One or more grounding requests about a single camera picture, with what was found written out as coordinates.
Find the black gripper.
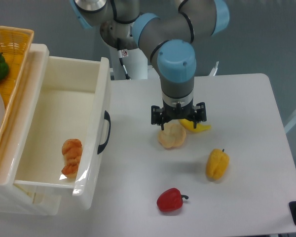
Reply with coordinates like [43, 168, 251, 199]
[151, 101, 207, 130]

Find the orange croissant bread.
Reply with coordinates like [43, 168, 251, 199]
[62, 139, 82, 178]

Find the round beige bread roll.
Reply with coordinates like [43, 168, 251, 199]
[157, 123, 186, 149]

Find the white drawer cabinet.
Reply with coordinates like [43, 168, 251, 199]
[0, 43, 61, 215]

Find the red bell pepper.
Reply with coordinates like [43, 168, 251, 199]
[156, 188, 189, 212]

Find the yellow bell pepper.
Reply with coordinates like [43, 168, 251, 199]
[206, 149, 230, 180]

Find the yellow banana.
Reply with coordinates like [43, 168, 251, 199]
[179, 119, 211, 133]

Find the black drawer handle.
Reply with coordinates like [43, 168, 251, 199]
[97, 110, 111, 155]

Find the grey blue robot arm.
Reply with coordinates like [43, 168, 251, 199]
[71, 0, 230, 126]

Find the white table frame bracket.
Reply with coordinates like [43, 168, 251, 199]
[209, 61, 219, 77]

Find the white top drawer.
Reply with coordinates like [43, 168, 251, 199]
[14, 57, 111, 210]

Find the orange wicker basket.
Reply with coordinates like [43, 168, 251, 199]
[0, 26, 34, 143]

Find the white robot base cable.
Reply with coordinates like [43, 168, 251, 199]
[116, 38, 131, 80]

